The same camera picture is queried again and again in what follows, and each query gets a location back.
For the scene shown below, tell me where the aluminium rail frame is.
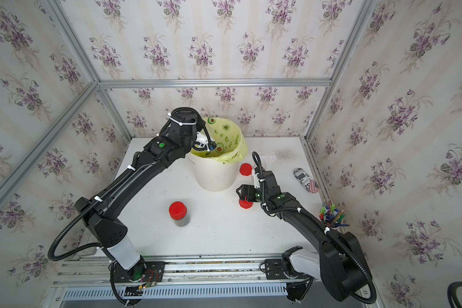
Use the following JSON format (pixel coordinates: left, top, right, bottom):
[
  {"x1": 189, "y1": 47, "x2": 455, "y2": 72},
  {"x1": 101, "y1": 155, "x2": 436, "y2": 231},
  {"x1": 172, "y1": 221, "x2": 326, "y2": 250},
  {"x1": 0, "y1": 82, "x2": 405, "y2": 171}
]
[{"x1": 53, "y1": 254, "x2": 301, "y2": 287}]

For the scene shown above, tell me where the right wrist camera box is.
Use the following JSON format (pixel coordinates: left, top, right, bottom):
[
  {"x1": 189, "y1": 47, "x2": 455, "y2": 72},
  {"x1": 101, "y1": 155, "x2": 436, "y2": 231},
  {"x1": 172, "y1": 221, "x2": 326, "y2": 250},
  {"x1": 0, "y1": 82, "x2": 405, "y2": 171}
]
[{"x1": 252, "y1": 170, "x2": 265, "y2": 189}]

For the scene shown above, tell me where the red-lid tea jar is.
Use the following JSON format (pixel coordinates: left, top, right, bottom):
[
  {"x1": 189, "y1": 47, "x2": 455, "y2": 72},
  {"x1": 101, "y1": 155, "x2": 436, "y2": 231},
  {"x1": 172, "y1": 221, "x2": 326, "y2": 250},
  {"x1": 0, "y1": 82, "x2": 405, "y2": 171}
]
[{"x1": 169, "y1": 201, "x2": 190, "y2": 227}]

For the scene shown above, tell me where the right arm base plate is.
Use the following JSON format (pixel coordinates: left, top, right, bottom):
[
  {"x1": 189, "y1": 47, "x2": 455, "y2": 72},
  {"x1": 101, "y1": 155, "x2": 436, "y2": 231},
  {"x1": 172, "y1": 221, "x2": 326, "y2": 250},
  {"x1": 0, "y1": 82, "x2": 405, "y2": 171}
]
[{"x1": 259, "y1": 259, "x2": 320, "y2": 281}]

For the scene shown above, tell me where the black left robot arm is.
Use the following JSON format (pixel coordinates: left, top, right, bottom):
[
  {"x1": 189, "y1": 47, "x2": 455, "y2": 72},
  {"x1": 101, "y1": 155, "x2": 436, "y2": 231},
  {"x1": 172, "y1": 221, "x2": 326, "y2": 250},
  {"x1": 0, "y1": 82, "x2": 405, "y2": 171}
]
[{"x1": 47, "y1": 107, "x2": 216, "y2": 282}]

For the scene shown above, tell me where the coloured markers bundle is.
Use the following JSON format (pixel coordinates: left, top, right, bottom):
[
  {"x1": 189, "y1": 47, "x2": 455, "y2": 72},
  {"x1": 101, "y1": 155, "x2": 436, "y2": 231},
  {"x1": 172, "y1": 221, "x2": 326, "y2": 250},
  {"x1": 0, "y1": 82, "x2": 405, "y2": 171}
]
[{"x1": 319, "y1": 204, "x2": 350, "y2": 228}]

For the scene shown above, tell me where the flag patterned can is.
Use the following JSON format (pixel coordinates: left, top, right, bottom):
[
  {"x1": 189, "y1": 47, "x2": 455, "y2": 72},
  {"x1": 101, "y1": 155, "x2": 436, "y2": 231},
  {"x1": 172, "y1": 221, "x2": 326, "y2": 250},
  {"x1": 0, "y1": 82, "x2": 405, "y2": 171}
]
[{"x1": 293, "y1": 168, "x2": 320, "y2": 194}]

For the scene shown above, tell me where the red jar lid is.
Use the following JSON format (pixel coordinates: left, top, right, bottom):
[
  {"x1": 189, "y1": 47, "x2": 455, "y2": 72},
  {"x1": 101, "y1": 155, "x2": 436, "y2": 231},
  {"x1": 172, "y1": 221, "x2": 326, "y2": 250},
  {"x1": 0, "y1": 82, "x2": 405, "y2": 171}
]
[
  {"x1": 239, "y1": 197, "x2": 254, "y2": 209},
  {"x1": 239, "y1": 163, "x2": 254, "y2": 177}
]

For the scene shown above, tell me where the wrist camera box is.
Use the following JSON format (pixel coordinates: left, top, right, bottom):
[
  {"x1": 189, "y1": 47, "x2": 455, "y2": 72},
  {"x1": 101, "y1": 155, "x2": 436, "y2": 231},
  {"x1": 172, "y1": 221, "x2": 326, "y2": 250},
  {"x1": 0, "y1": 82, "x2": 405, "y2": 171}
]
[
  {"x1": 192, "y1": 132, "x2": 216, "y2": 152},
  {"x1": 252, "y1": 170, "x2": 265, "y2": 189}
]

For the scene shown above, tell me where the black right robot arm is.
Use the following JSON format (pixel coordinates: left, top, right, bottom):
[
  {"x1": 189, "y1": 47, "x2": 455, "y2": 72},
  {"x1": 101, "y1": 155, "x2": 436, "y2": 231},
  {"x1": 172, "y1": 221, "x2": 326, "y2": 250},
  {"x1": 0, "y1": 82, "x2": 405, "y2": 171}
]
[{"x1": 236, "y1": 152, "x2": 377, "y2": 304}]

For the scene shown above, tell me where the white trash bin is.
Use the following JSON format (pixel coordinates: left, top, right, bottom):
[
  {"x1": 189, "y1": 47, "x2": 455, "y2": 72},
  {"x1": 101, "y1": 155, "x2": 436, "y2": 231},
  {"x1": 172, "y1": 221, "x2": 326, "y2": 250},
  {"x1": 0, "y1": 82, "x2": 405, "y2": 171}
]
[{"x1": 188, "y1": 153, "x2": 239, "y2": 192}]

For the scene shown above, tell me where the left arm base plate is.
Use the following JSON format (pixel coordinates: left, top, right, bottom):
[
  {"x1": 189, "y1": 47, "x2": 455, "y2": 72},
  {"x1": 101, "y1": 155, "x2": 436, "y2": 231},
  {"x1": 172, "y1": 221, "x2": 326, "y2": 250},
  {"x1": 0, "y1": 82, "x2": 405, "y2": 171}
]
[{"x1": 109, "y1": 261, "x2": 166, "y2": 286}]

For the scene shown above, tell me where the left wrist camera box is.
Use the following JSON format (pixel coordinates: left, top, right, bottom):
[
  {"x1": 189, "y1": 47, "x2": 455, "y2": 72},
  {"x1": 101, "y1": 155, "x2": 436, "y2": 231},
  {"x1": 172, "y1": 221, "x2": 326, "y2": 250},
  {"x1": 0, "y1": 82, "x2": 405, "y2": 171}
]
[{"x1": 192, "y1": 132, "x2": 216, "y2": 152}]

